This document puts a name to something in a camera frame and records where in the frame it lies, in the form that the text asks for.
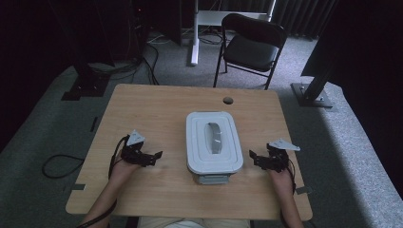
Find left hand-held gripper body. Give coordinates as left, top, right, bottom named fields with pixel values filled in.
left=121, top=129, right=152, bottom=166

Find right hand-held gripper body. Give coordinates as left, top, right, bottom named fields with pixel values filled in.
left=259, top=138, right=301, bottom=174

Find clear plastic storage box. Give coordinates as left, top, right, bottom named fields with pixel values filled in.
left=193, top=172, right=231, bottom=185

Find right hand-held gripper cable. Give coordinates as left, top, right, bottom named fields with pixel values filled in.
left=285, top=157, right=297, bottom=195

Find white desk frame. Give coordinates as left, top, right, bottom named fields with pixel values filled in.
left=190, top=0, right=277, bottom=67

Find person's right hand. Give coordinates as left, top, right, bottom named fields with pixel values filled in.
left=268, top=170, right=296, bottom=198

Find left hand-held gripper cable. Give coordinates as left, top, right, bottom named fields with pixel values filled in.
left=77, top=135, right=131, bottom=228

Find black stand with metal base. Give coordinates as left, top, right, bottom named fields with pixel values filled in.
left=290, top=31, right=336, bottom=108

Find person's beige pants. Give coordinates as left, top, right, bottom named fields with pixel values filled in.
left=136, top=216, right=255, bottom=228

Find black folding chair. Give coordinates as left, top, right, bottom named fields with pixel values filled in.
left=212, top=12, right=289, bottom=90

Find hand-held gripper cable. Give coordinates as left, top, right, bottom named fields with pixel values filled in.
left=77, top=135, right=131, bottom=228
left=285, top=157, right=297, bottom=195

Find person's left hand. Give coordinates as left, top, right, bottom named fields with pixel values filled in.
left=108, top=156, right=141, bottom=184

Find black stand with flat base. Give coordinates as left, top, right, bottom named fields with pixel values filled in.
left=47, top=0, right=110, bottom=102

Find white box lid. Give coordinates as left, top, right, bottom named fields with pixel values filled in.
left=185, top=110, right=244, bottom=176

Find bundle of black floor cables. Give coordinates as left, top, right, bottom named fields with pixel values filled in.
left=88, top=31, right=161, bottom=86

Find black floor cable loop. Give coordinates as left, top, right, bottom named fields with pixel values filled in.
left=41, top=154, right=86, bottom=180

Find dark curtain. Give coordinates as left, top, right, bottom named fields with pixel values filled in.
left=272, top=0, right=336, bottom=41

